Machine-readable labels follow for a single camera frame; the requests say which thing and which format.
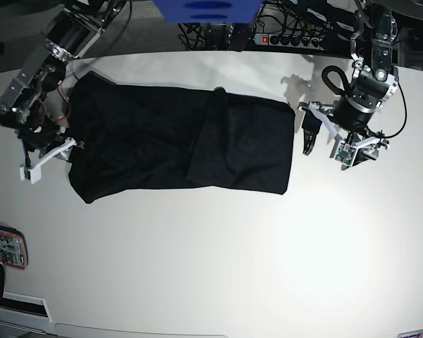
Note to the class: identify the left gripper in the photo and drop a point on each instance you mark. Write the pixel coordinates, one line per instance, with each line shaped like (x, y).
(351, 115)

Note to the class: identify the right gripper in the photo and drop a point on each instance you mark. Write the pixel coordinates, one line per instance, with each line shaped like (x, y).
(43, 137)

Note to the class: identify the black T-shirt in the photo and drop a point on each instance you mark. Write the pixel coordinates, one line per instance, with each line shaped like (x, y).
(138, 137)

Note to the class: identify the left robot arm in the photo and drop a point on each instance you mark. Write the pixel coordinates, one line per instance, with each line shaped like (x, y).
(373, 82)

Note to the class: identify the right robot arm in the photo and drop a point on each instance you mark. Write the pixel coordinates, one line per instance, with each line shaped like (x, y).
(69, 35)

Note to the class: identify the white power strip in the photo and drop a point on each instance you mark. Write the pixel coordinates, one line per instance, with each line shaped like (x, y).
(290, 41)

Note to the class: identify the black power adapter box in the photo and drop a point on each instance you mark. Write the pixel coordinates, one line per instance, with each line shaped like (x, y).
(240, 35)

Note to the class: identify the white tray with black slot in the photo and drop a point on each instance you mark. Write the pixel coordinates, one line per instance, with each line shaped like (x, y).
(22, 312)

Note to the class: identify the blue plastic box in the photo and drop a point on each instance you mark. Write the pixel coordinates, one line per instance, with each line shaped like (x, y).
(208, 11)

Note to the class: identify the colourful sticker at table edge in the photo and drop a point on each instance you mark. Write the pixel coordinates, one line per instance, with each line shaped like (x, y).
(411, 334)

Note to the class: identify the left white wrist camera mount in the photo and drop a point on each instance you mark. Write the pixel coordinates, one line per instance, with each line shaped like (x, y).
(344, 150)

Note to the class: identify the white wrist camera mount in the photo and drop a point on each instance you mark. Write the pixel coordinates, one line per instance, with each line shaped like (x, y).
(344, 150)
(32, 171)

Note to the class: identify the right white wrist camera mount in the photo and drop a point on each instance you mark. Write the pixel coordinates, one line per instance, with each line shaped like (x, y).
(32, 171)

